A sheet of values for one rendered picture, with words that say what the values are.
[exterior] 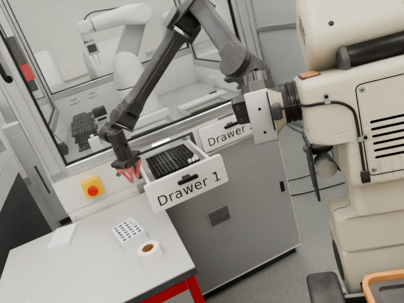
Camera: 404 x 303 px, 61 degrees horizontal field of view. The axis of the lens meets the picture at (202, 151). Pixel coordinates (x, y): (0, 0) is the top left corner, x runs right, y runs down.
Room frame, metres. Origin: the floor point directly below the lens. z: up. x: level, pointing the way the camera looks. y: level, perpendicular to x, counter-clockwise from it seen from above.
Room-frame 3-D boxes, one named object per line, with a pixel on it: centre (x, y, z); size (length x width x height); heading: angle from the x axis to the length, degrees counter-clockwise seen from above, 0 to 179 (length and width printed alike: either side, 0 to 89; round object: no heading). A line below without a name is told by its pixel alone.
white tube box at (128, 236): (1.02, 0.33, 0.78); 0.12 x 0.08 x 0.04; 26
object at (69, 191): (1.86, 0.23, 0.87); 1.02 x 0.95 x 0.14; 103
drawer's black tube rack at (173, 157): (1.26, 0.13, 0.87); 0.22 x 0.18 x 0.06; 13
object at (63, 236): (1.16, 0.61, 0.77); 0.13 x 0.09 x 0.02; 179
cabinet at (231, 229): (1.86, 0.22, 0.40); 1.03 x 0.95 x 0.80; 103
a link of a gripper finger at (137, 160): (1.16, 0.27, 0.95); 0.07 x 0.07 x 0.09; 52
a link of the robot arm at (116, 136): (1.15, 0.27, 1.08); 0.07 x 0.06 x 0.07; 32
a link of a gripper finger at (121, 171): (1.15, 0.27, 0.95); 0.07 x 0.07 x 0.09; 52
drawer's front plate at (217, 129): (1.45, -0.15, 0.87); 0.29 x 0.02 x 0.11; 103
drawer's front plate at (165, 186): (1.07, 0.08, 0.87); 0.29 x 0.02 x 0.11; 103
